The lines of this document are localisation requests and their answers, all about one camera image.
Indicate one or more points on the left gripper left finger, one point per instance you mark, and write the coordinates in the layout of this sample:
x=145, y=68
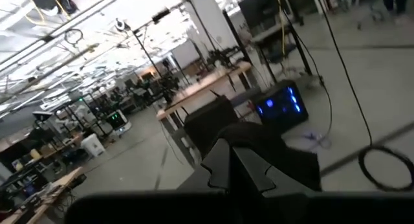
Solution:
x=220, y=165

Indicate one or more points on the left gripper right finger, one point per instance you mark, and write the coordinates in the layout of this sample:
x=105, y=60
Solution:
x=249, y=172

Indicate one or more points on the black cloth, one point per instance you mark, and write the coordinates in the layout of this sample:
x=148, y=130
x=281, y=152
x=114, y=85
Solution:
x=291, y=159

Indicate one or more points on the black box with antenna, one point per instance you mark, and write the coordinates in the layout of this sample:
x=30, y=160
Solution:
x=210, y=123

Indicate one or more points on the computer tower blue lights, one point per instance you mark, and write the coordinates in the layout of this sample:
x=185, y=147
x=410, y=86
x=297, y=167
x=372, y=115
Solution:
x=281, y=104

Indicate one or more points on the wooden work table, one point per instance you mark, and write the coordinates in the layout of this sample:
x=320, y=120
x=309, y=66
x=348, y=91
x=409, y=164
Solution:
x=39, y=201
x=200, y=88

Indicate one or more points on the white robot green screen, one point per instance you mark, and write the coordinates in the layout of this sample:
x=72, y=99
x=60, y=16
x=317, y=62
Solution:
x=118, y=120

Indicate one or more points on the white plastic container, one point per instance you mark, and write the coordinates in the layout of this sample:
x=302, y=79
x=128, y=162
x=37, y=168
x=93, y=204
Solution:
x=93, y=145

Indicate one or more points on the person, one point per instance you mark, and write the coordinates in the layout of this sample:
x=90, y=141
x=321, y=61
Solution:
x=394, y=0

